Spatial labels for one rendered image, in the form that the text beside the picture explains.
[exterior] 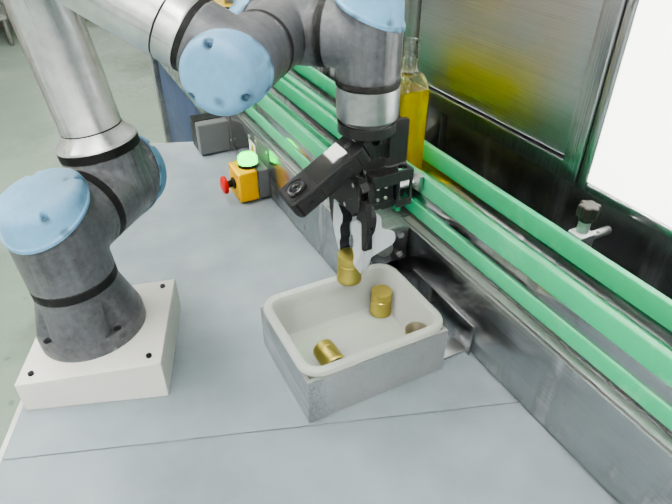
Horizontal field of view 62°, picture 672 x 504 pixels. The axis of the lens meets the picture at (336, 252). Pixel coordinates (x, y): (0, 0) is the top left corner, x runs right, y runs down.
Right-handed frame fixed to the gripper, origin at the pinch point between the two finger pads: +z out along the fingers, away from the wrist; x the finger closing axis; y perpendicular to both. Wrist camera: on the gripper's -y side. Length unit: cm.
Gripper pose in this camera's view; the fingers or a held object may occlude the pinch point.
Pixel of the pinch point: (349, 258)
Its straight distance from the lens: 78.5
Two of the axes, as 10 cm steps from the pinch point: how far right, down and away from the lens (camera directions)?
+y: 8.8, -2.8, 4.0
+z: 0.0, 8.2, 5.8
